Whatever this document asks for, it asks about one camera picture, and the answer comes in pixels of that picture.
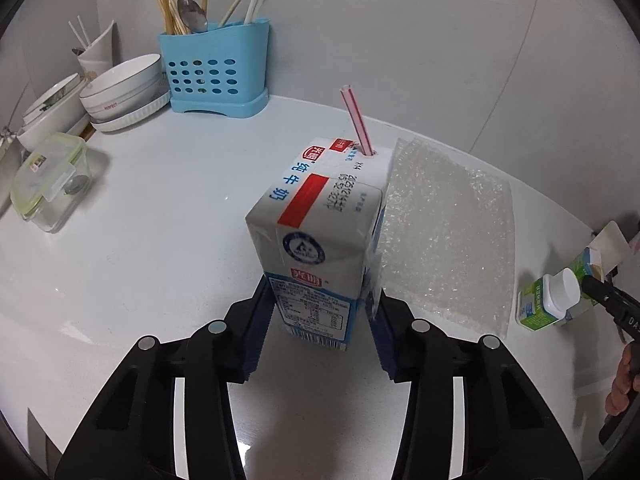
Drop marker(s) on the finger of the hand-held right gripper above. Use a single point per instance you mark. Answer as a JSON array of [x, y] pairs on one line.
[[620, 310]]

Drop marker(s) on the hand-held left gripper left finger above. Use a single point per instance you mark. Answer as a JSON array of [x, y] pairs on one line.
[[255, 340]]

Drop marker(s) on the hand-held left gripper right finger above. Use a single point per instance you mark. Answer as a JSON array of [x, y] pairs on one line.
[[387, 345]]

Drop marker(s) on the green white-capped drink carton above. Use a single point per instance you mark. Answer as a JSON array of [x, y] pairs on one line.
[[542, 300]]

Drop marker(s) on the white and blue milk carton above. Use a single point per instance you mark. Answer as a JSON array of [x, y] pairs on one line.
[[310, 240]]

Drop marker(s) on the pink striped straw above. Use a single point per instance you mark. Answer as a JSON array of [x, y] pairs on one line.
[[356, 117]]

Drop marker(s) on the person's right hand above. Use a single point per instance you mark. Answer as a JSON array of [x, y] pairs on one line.
[[622, 385]]

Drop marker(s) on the clear bubble wrap sheet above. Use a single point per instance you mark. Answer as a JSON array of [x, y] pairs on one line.
[[450, 240]]

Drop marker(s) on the white ribbed plate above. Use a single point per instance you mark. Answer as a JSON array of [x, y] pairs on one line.
[[135, 119]]

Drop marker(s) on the glass container green lid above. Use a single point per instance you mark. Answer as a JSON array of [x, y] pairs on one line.
[[47, 180]]

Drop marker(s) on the white rimmed bowl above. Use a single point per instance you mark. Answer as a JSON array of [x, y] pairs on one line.
[[125, 77], [122, 107]]

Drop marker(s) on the blue cutlery holder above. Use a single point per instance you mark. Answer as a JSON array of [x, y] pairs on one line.
[[215, 70]]

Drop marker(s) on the white pot with lid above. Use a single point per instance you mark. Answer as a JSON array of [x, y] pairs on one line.
[[50, 127]]

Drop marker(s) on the white bowl green pattern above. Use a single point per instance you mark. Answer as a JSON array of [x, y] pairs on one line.
[[55, 97]]

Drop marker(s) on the white cup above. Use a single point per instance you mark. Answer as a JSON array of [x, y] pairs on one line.
[[97, 57]]

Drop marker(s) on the metal spoon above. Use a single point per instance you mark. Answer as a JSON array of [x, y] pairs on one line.
[[191, 12]]

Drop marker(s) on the white straw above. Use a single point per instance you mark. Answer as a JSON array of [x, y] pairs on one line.
[[85, 30], [76, 32]]

